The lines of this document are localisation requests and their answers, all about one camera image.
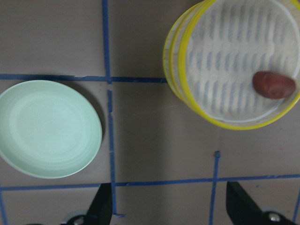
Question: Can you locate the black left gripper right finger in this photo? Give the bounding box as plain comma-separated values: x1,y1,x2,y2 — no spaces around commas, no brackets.
226,181,295,225

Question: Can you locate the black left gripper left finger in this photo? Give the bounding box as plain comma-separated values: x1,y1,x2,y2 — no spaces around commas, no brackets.
65,183,113,225

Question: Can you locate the reddish brown bun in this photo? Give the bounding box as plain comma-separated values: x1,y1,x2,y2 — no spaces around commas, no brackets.
252,71,296,99

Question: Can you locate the yellow steamer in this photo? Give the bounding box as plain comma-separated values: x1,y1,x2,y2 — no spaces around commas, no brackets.
163,0,300,130

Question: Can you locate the light green plate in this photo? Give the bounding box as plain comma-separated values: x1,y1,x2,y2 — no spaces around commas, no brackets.
0,80,103,179

